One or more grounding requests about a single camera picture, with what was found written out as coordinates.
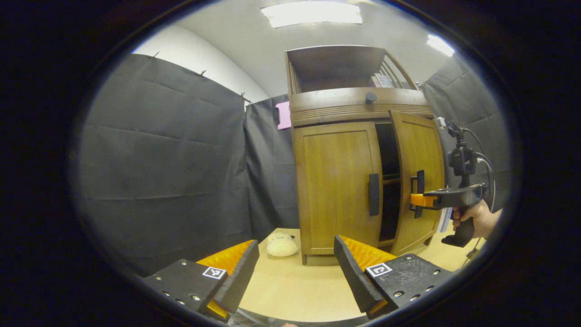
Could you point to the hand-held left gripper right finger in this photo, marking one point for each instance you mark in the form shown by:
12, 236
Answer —
354, 279

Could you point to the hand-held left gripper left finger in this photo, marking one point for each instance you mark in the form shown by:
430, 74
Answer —
240, 281

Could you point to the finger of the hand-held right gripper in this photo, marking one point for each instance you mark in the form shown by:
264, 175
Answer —
431, 200

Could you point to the wooden shoe cabinet door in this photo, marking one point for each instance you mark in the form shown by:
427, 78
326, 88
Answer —
420, 145
333, 181

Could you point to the wooden double-door shoe cabinet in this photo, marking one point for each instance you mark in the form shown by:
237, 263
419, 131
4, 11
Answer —
336, 68

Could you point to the grey blue spine book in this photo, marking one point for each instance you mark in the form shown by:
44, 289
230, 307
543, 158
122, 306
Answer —
445, 220

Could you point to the cream plush toy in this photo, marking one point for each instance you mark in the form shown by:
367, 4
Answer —
282, 245

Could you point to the black round knob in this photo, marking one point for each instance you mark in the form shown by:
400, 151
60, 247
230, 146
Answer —
371, 97

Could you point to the lilac spine book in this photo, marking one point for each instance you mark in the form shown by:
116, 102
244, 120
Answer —
390, 81

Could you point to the white spine book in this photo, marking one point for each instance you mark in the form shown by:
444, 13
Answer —
382, 81

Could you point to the pink spine book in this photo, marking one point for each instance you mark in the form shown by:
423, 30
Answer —
374, 81

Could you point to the wooden ribbed drawer front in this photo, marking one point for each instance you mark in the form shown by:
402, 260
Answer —
327, 106

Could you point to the black backdrop cloth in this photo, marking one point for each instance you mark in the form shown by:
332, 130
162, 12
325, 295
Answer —
159, 159

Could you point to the small ceiling light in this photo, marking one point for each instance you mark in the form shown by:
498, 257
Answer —
439, 44

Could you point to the large ceiling light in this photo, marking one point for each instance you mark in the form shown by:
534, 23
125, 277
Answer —
313, 12

